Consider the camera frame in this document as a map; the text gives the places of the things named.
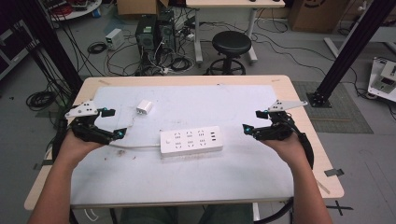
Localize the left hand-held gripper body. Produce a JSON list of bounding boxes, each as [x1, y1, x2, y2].
[[64, 99, 110, 146]]

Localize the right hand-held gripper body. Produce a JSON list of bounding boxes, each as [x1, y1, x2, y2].
[[257, 99, 309, 142]]

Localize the person's left hand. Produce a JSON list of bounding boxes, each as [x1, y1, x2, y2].
[[56, 128, 106, 171]]

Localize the person's right hand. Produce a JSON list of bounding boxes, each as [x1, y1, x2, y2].
[[260, 132, 310, 170]]

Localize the white charger plug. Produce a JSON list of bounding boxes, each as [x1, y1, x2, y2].
[[135, 98, 154, 116]]

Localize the white power strip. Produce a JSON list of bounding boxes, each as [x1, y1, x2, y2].
[[159, 125, 224, 159]]

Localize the grey floor mat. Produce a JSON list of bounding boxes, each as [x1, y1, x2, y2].
[[292, 81, 375, 135]]

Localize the grey tape strip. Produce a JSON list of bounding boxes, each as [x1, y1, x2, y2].
[[323, 168, 346, 178]]

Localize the white power supply unit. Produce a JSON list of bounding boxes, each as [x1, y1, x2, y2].
[[105, 28, 126, 51]]

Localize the black round stool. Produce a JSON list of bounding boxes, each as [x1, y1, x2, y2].
[[205, 30, 252, 77]]

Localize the pale blue table mat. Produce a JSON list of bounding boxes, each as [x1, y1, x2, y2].
[[69, 84, 295, 208]]

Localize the white table leg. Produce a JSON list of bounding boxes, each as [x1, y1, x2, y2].
[[252, 203, 262, 222]]

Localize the black metal stand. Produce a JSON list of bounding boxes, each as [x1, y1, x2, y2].
[[306, 0, 396, 108], [14, 0, 84, 91]]

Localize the black computer tower green sticker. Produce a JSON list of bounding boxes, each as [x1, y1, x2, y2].
[[134, 13, 159, 53]]

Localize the person's green trousers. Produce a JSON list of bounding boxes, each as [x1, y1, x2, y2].
[[120, 203, 255, 224]]

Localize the black tape cross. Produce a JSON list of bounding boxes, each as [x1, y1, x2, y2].
[[325, 200, 355, 217]]

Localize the round white table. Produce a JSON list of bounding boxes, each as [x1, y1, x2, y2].
[[39, 0, 103, 22]]

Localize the small cardboard box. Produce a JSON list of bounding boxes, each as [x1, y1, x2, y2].
[[116, 0, 169, 17]]

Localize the large cardboard box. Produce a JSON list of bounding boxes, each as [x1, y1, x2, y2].
[[288, 0, 350, 34]]

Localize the white legged desk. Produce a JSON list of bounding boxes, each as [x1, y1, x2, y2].
[[185, 0, 286, 65]]

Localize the white device with circuit board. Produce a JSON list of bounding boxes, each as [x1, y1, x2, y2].
[[367, 57, 396, 104]]

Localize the white power strip cable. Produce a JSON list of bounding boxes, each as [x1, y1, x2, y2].
[[107, 142, 163, 150]]

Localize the black sleeved gripper cable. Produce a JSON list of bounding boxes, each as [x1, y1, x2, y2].
[[253, 119, 316, 224]]

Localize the large black cable coil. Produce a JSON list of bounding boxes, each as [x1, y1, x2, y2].
[[25, 90, 57, 112]]

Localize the small black cable coil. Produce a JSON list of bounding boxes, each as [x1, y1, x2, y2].
[[86, 41, 108, 55]]

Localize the black cable coil by desk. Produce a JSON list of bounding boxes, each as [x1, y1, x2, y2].
[[168, 56, 193, 73]]

